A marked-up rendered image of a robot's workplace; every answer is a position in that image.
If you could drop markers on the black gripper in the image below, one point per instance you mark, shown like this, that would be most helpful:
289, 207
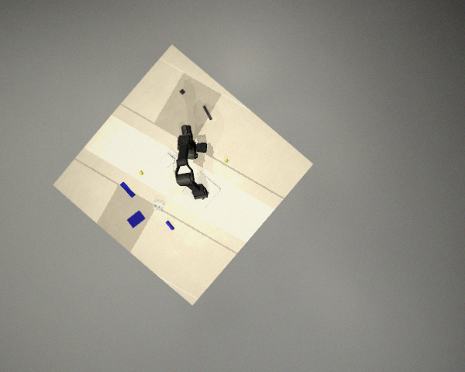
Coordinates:
199, 147

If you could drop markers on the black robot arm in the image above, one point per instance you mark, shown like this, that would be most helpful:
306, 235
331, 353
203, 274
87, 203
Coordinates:
186, 152

